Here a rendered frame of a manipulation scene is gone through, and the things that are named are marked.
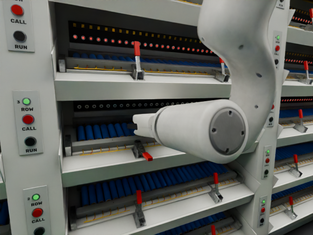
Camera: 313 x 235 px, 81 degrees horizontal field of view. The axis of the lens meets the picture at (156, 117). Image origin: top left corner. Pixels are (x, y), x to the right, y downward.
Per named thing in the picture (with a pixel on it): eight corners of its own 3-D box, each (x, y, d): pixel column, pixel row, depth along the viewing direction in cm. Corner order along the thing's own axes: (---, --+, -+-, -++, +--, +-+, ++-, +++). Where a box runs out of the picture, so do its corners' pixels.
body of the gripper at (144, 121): (191, 107, 39) (167, 109, 49) (146, 108, 35) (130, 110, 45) (193, 141, 39) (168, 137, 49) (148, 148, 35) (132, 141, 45)
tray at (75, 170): (253, 151, 65) (265, 129, 61) (62, 188, 41) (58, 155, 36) (217, 122, 81) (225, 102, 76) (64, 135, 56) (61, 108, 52)
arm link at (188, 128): (200, 108, 37) (158, 102, 34) (259, 103, 25) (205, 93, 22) (196, 149, 37) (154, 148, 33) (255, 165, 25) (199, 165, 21)
